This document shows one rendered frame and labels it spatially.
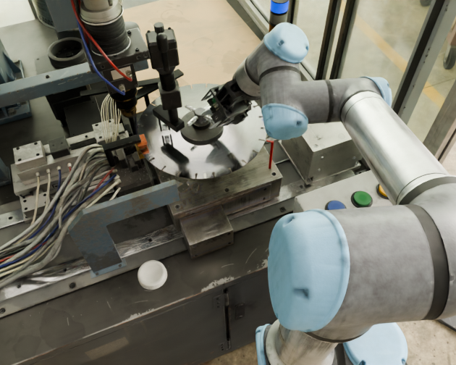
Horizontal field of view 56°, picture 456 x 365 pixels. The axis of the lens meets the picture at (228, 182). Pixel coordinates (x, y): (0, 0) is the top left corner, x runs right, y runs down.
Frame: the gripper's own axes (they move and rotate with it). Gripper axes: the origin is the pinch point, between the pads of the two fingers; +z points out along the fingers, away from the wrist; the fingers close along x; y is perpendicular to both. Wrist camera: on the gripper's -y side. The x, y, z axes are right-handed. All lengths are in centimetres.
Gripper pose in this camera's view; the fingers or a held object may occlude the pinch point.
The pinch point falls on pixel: (216, 119)
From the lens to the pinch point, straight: 106.3
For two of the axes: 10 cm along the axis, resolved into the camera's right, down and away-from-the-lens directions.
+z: -4.4, 3.0, 8.5
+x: 5.0, 8.6, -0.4
